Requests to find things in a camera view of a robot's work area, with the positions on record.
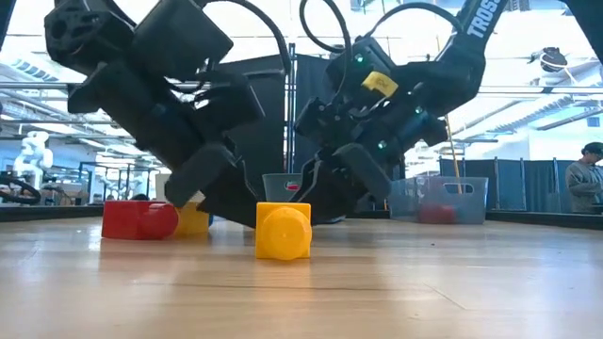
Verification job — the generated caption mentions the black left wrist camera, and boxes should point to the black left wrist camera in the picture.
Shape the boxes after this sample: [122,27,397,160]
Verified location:
[130,0,236,80]

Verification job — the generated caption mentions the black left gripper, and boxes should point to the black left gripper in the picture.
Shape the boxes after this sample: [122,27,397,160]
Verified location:
[68,63,265,229]

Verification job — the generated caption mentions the clear grey plastic bin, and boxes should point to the clear grey plastic bin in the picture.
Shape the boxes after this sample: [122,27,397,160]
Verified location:
[388,175,490,226]

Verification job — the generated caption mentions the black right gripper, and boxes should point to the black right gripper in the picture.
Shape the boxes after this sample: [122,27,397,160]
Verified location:
[291,96,448,224]

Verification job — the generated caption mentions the black arm base cable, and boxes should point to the black arm base cable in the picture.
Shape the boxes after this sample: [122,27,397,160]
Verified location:
[0,174,42,206]

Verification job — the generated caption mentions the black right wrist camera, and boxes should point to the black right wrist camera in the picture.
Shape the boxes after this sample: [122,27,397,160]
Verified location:
[327,36,399,103]

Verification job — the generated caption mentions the teal plastic bin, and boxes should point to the teal plastic bin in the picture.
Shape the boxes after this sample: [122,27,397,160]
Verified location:
[262,172,302,203]

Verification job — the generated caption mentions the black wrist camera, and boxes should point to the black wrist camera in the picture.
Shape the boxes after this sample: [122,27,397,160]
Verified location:
[130,0,236,80]
[327,36,399,103]

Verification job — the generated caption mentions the black aluminium table frame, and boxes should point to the black aluminium table frame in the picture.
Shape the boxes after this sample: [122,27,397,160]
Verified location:
[0,204,603,232]

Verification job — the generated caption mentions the yellow one-stud block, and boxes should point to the yellow one-stud block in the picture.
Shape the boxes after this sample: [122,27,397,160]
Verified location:
[254,202,314,262]
[173,201,211,237]

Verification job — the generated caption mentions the person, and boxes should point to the person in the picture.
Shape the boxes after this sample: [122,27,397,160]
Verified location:
[564,140,603,217]

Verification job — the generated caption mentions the dark blue partition fence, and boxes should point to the dark blue partition fence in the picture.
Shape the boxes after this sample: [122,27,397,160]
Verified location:
[438,156,581,214]

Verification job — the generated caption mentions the black left camera cable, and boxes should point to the black left camera cable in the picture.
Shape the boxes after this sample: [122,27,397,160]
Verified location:
[200,0,293,79]

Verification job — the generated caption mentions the black reel with yellow cable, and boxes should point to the black reel with yellow cable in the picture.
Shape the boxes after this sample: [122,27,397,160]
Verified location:
[538,45,570,74]

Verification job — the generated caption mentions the yellow cable label tag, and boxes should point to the yellow cable label tag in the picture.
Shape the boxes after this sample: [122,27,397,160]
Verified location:
[361,70,399,99]

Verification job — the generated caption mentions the red one-stud block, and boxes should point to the red one-stud block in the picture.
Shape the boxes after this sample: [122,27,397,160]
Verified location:
[100,200,181,241]
[416,203,457,226]

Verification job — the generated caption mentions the yellow hanging cable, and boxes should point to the yellow hanging cable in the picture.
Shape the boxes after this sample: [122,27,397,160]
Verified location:
[444,115,465,195]

